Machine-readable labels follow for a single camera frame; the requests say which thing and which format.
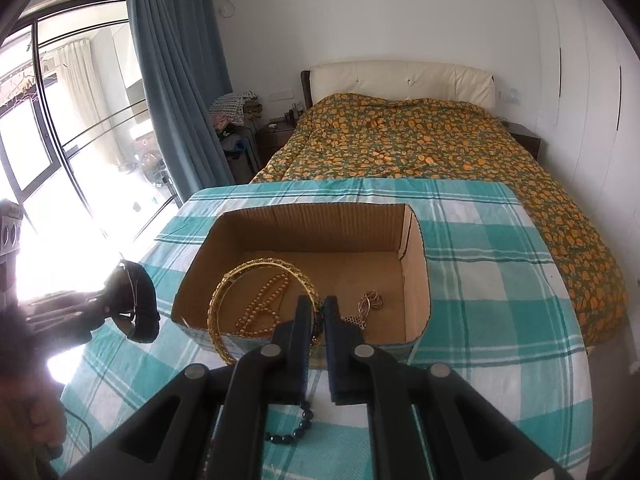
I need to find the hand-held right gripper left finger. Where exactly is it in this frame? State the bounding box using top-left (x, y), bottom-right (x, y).
top-left (60, 295), bottom-right (314, 480)

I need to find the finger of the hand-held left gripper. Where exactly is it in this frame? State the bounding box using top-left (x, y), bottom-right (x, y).
top-left (25, 296), bottom-right (113, 317)
top-left (27, 310), bottom-right (115, 345)

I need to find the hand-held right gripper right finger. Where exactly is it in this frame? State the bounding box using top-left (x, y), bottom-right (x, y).
top-left (322, 295), bottom-right (577, 480)

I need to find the tan bead necklace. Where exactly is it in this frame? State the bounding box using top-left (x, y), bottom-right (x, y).
top-left (234, 274), bottom-right (292, 337)

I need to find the black bead bracelet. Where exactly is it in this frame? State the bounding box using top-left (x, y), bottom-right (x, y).
top-left (264, 310), bottom-right (326, 447)

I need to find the black bangle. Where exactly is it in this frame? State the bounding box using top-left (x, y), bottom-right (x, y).
top-left (106, 260), bottom-right (161, 344)

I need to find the gold bangle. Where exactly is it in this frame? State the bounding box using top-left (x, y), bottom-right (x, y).
top-left (207, 257), bottom-right (326, 367)

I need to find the cardboard box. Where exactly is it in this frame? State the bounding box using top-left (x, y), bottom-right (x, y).
top-left (171, 202), bottom-right (432, 367)

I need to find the person's left hand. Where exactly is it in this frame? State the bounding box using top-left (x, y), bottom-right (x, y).
top-left (0, 374), bottom-right (68, 463)

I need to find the sliding glass door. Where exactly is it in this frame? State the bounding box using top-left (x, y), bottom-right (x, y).
top-left (0, 0), bottom-right (184, 243)

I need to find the teal checkered tablecloth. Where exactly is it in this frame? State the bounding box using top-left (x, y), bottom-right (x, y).
top-left (60, 178), bottom-right (594, 480)

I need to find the dark wooden nightstand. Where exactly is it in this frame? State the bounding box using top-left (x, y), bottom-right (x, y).
top-left (256, 121), bottom-right (297, 167)
top-left (504, 120), bottom-right (543, 162)

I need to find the blue-grey curtain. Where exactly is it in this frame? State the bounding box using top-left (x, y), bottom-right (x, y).
top-left (124, 0), bottom-right (237, 207)

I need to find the bed with orange bedspread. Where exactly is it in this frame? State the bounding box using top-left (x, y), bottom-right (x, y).
top-left (248, 92), bottom-right (630, 347)

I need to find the pile of clothes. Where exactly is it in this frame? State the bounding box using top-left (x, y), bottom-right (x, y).
top-left (208, 91), bottom-right (264, 129)

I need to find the cream padded headboard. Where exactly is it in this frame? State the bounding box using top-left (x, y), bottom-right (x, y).
top-left (300, 60), bottom-right (497, 112)

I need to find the white wardrobe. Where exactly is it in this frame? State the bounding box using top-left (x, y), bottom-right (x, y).
top-left (524, 0), bottom-right (640, 266)

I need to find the black cable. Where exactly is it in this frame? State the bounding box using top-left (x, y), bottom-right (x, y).
top-left (62, 402), bottom-right (95, 463)

